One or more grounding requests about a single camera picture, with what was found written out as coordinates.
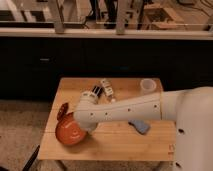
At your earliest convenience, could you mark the black chair part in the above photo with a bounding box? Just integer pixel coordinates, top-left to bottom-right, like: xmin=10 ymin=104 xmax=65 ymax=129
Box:
xmin=22 ymin=145 xmax=40 ymax=171

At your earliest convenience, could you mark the wooden table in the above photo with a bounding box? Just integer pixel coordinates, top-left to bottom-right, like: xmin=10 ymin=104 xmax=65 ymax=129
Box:
xmin=38 ymin=78 xmax=175 ymax=162

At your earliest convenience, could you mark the translucent plastic cup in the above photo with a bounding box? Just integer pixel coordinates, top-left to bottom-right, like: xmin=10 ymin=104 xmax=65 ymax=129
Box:
xmin=140 ymin=78 xmax=157 ymax=95

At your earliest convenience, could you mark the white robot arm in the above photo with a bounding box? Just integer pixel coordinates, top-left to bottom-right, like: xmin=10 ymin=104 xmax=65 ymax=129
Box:
xmin=74 ymin=87 xmax=213 ymax=171

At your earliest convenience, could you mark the black rectangular case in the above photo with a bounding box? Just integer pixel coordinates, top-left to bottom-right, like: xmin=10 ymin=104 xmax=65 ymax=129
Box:
xmin=92 ymin=85 xmax=103 ymax=98

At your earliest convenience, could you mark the small white labelled bottle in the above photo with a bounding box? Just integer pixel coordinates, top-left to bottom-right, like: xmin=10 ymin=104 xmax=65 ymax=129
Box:
xmin=100 ymin=78 xmax=116 ymax=103

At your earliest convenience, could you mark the blue sponge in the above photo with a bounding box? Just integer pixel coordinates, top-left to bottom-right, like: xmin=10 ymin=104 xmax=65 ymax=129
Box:
xmin=129 ymin=120 xmax=150 ymax=135

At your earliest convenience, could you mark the dark red oblong object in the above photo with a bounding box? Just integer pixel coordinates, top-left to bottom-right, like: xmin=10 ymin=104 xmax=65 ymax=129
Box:
xmin=57 ymin=103 xmax=69 ymax=120

